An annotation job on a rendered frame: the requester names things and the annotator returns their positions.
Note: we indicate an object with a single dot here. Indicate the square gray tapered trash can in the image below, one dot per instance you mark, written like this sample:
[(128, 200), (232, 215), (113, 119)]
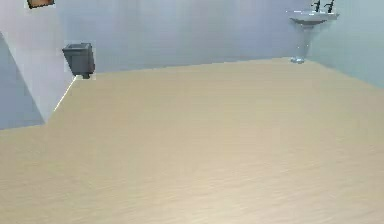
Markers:
[(79, 59)]

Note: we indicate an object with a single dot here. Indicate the black sink tap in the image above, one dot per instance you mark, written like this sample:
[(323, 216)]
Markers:
[(329, 6), (316, 5)]

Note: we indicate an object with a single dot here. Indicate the white pedestal sink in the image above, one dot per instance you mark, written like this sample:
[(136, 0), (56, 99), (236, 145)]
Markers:
[(308, 18)]

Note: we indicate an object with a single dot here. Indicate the orange framed wall picture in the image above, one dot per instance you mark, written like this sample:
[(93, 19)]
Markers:
[(40, 3)]

